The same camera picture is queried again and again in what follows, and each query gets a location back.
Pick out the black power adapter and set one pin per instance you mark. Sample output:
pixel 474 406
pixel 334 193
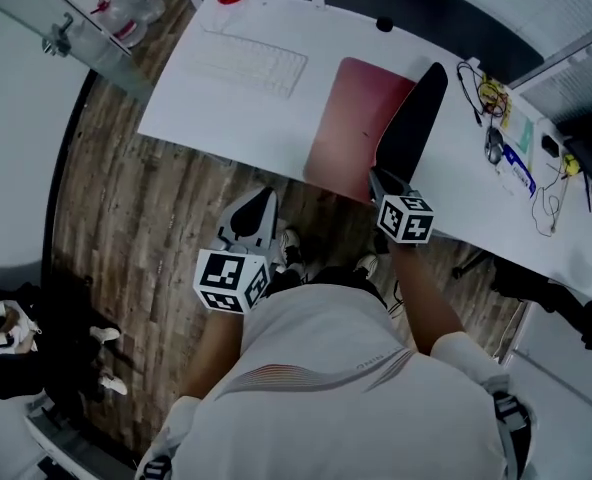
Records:
pixel 550 145

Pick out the person's right forearm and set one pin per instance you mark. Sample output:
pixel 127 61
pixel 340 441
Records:
pixel 426 298

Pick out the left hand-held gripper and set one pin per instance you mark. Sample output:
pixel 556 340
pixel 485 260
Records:
pixel 226 278

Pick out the white keyboard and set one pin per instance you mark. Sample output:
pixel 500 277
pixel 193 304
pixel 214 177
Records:
pixel 251 63

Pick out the green notebook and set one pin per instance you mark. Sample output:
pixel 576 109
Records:
pixel 522 135

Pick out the person's left forearm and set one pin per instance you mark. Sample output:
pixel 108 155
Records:
pixel 211 358

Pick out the green glass partition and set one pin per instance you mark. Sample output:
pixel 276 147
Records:
pixel 51 43

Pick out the small yellow object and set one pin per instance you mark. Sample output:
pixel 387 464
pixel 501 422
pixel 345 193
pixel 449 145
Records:
pixel 570 164

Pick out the person's white shoe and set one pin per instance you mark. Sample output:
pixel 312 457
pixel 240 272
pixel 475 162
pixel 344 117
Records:
pixel 289 248
pixel 367 264

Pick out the black office chair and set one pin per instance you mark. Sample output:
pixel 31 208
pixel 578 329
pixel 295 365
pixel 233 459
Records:
pixel 551 293

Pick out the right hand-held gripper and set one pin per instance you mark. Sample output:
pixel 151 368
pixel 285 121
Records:
pixel 406 220

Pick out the white panel clip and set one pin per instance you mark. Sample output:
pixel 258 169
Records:
pixel 318 2

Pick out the pink desk mat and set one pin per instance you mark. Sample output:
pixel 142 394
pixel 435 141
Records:
pixel 346 128

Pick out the person's white shirt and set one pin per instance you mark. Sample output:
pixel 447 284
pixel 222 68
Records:
pixel 326 393

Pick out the black round knob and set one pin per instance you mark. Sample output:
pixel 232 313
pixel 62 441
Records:
pixel 384 24

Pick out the blue and white package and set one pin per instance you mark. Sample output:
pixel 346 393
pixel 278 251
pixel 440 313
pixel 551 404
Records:
pixel 518 170

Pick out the grey computer mouse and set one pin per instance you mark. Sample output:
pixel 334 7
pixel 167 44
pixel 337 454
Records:
pixel 494 145

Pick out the metal partition clamp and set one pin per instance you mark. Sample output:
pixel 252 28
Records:
pixel 57 38

